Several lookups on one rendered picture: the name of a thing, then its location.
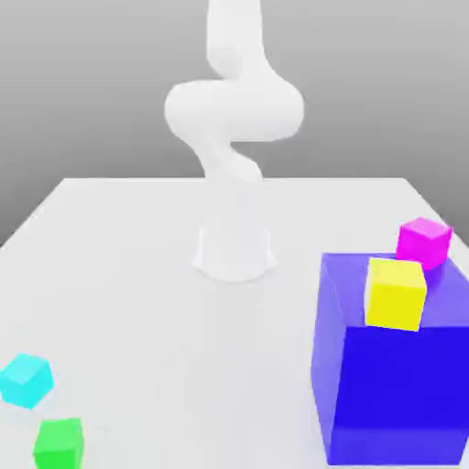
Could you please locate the small green cube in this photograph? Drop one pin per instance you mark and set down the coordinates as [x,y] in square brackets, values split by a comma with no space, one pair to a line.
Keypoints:
[58,443]

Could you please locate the small magenta cube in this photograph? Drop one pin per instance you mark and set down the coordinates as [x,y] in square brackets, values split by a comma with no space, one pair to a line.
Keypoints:
[423,242]

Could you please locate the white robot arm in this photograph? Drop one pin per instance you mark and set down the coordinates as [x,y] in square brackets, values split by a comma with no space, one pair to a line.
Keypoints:
[234,110]

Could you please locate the small yellow cube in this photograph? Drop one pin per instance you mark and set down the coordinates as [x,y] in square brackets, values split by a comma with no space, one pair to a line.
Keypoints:
[395,296]

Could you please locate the small cyan cube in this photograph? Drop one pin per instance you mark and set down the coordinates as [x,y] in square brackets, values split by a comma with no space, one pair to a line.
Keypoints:
[25,381]

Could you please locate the large blue box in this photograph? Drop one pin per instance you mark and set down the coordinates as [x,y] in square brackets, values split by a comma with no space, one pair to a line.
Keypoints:
[399,384]

